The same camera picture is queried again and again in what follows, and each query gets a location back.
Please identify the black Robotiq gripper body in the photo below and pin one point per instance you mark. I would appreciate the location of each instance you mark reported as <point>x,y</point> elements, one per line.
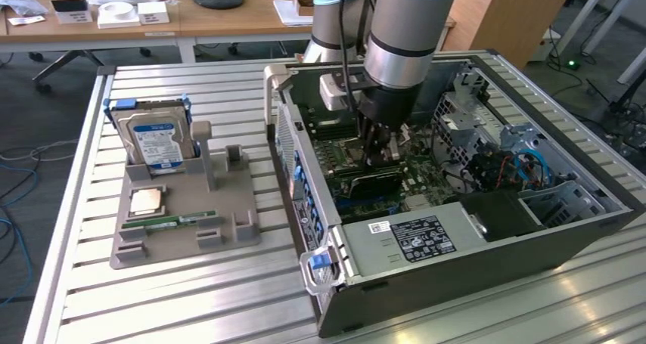
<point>389,106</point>

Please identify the Nvidia graphics card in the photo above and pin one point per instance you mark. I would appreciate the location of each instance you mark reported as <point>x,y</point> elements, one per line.
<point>375,185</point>

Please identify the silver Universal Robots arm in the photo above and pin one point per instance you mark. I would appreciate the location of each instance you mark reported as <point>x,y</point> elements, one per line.
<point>403,26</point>

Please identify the CPU socket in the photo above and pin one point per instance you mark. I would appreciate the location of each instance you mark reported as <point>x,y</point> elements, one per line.
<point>350,151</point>

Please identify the metal drive cage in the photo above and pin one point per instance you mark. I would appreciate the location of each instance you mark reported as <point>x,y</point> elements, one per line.
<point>465,132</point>

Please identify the silver chipset heatsink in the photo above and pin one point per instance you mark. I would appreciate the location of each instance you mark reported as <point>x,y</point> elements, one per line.
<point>419,202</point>

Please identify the grey power supply unit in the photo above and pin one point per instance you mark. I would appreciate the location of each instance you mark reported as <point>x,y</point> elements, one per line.
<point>374,253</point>

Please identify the stack of white papers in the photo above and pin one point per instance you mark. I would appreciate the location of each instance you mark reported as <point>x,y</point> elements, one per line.
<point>293,15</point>

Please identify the wooden cabinet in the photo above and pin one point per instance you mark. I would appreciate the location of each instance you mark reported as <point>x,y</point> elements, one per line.
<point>505,19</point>

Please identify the blue case latch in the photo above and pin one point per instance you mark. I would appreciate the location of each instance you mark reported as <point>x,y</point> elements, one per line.
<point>319,262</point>

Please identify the device with green light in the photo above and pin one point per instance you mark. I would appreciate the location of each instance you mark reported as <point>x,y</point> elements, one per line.
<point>572,63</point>

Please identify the open dark PC case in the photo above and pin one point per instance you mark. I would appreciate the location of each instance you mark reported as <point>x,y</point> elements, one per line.
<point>454,283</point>

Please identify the metal disk bay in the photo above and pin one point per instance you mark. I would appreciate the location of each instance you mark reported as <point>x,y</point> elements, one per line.
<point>581,204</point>

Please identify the hard disk in blue carrier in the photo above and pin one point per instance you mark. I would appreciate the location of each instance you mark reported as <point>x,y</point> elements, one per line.
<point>154,140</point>

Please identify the white table leg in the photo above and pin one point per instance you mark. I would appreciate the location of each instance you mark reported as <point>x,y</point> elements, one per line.
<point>581,19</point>

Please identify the CPU chip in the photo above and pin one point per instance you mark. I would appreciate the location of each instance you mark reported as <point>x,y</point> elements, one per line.
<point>146,200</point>

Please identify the grey parts rack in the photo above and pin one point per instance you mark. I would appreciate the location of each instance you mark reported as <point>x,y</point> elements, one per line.
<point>171,249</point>

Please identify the plain white box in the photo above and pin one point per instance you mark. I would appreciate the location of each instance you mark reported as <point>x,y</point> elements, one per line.
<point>151,13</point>

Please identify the white tape roll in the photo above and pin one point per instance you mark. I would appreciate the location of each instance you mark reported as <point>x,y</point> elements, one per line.
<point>126,13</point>

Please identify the flat white box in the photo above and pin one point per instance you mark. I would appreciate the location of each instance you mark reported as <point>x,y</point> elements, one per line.
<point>119,23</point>

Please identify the white box with black top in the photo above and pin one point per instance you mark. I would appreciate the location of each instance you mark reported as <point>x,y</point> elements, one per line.
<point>71,13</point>

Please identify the white paper tag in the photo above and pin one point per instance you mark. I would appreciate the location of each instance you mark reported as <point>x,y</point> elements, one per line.
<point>26,20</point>

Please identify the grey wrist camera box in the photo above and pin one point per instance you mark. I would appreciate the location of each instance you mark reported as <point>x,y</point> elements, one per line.
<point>335,94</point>

